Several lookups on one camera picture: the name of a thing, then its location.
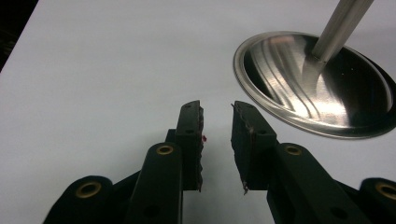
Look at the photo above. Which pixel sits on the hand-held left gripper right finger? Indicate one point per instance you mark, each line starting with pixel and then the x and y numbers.
pixel 249 146

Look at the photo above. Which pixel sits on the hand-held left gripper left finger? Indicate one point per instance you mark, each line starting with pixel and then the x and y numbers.
pixel 188 140

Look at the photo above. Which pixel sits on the steel utensil rack stand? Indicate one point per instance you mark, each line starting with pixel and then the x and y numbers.
pixel 311 87

